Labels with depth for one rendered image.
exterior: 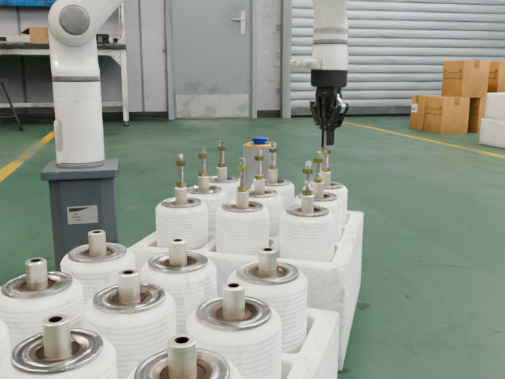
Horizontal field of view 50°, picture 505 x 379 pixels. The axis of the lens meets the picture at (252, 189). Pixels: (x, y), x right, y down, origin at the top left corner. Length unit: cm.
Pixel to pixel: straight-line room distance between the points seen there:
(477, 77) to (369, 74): 199
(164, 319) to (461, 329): 72
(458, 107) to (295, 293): 428
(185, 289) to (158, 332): 10
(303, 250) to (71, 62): 59
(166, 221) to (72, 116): 30
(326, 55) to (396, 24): 568
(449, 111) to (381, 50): 209
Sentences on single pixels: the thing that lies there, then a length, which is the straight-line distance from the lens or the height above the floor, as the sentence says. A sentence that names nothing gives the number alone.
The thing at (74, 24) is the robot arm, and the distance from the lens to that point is 111.
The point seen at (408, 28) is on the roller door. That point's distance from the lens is 687.
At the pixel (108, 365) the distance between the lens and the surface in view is 50.
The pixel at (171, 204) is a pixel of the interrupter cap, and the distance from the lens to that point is 100.
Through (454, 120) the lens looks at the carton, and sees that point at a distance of 484.
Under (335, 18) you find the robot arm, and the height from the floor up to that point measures 59.
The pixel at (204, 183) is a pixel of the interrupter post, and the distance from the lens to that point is 111.
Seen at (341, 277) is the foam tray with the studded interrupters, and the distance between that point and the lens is 89.
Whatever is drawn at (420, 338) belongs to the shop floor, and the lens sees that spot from 110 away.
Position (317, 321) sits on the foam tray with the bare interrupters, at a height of 18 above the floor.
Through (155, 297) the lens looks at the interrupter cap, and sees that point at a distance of 59.
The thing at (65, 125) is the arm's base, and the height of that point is 39.
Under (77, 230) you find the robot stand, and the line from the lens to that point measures 115.
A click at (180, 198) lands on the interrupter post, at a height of 26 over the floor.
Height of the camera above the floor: 48
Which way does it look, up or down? 12 degrees down
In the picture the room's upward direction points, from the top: straight up
